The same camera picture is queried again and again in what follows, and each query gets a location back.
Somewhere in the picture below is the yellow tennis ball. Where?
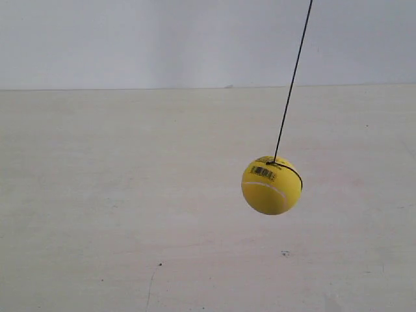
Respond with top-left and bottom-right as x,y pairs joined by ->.
241,156 -> 303,216

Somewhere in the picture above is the black hanging string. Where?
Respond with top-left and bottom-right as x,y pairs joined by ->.
265,0 -> 315,192

